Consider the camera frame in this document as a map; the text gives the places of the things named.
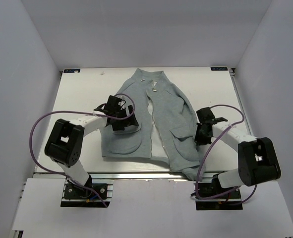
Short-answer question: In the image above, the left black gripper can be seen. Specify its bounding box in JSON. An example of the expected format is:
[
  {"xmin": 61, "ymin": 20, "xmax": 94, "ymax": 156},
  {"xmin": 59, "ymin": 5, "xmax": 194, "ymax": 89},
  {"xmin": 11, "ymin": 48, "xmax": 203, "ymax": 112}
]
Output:
[{"xmin": 112, "ymin": 105, "xmax": 138, "ymax": 131}]

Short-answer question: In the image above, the grey zip-up jacket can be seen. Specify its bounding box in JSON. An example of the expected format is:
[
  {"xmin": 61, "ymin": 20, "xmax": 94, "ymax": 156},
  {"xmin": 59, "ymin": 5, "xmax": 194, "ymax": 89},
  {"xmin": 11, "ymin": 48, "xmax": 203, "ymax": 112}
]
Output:
[{"xmin": 100, "ymin": 68, "xmax": 203, "ymax": 180}]

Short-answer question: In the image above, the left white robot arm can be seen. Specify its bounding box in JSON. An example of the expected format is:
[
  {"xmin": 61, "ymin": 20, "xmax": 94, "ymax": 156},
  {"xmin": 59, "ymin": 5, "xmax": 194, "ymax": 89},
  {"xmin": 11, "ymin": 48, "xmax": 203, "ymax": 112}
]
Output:
[{"xmin": 45, "ymin": 93, "xmax": 139, "ymax": 198}]

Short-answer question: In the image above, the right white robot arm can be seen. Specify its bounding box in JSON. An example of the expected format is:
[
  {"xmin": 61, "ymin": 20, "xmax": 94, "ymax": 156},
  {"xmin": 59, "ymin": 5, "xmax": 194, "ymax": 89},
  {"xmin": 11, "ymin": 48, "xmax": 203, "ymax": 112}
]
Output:
[{"xmin": 194, "ymin": 107, "xmax": 282, "ymax": 199}]

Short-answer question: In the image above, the left blue table sticker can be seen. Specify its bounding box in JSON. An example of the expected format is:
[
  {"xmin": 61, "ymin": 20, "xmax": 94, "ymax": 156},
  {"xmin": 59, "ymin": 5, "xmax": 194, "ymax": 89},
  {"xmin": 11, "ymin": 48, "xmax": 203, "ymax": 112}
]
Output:
[{"xmin": 63, "ymin": 68, "xmax": 80, "ymax": 73}]

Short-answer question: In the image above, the blue table sticker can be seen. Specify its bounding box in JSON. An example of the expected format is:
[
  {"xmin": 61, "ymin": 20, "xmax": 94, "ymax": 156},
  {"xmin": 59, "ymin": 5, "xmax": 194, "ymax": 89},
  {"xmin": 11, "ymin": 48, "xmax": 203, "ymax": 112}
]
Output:
[
  {"xmin": 63, "ymin": 68, "xmax": 80, "ymax": 73},
  {"xmin": 210, "ymin": 66, "xmax": 228, "ymax": 71}
]

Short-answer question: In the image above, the right blue table sticker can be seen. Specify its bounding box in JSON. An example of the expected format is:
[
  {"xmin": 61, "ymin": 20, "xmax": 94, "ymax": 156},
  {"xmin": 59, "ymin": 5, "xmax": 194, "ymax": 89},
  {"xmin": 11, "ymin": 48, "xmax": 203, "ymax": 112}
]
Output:
[{"xmin": 210, "ymin": 66, "xmax": 228, "ymax": 71}]

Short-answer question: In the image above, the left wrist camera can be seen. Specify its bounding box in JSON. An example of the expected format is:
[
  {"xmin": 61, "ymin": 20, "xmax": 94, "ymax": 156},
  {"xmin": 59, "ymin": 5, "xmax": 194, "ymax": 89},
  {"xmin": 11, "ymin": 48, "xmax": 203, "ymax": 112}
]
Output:
[{"xmin": 94, "ymin": 103, "xmax": 108, "ymax": 114}]

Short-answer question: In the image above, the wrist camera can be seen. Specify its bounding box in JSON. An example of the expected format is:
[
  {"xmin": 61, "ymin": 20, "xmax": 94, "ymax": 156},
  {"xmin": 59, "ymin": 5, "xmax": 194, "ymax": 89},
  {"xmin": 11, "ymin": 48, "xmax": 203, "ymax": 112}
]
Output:
[
  {"xmin": 211, "ymin": 117, "xmax": 228, "ymax": 124},
  {"xmin": 94, "ymin": 103, "xmax": 108, "ymax": 114}
]

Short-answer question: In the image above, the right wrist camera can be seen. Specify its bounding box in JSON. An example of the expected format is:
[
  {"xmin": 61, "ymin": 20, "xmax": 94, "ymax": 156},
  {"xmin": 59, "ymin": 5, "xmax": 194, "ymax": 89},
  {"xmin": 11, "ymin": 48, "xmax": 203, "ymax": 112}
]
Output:
[{"xmin": 211, "ymin": 117, "xmax": 228, "ymax": 124}]

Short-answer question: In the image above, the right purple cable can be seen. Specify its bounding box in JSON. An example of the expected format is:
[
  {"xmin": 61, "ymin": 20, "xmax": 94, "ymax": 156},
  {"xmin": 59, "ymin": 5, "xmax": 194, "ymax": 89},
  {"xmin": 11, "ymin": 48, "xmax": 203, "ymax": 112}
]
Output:
[{"xmin": 190, "ymin": 104, "xmax": 257, "ymax": 204}]

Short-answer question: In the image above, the purple cable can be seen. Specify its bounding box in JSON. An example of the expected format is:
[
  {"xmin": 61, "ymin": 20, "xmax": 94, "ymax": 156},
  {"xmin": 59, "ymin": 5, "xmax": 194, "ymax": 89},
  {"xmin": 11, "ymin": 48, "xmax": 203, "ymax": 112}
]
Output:
[
  {"xmin": 190, "ymin": 104, "xmax": 257, "ymax": 204},
  {"xmin": 29, "ymin": 93, "xmax": 136, "ymax": 208}
]

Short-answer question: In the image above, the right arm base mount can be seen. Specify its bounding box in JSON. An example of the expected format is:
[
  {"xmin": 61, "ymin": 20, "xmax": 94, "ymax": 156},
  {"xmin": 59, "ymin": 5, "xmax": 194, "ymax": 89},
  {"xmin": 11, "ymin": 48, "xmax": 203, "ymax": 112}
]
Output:
[{"xmin": 190, "ymin": 183, "xmax": 243, "ymax": 211}]

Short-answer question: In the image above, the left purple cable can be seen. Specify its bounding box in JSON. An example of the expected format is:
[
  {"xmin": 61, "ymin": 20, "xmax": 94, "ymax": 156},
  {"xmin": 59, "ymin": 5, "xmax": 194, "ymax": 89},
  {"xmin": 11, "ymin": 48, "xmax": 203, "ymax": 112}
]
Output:
[{"xmin": 29, "ymin": 93, "xmax": 136, "ymax": 208}]

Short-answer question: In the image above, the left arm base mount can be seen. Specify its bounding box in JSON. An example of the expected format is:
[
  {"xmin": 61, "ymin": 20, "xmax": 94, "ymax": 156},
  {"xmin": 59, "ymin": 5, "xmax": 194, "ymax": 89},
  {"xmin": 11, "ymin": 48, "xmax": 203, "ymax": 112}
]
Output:
[{"xmin": 60, "ymin": 181, "xmax": 113, "ymax": 208}]

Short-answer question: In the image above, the aluminium table frame rail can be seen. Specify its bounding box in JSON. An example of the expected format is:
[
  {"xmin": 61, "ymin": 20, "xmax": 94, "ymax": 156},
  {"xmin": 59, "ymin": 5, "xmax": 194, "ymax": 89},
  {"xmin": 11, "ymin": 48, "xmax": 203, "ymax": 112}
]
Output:
[{"xmin": 33, "ymin": 172, "xmax": 221, "ymax": 180}]

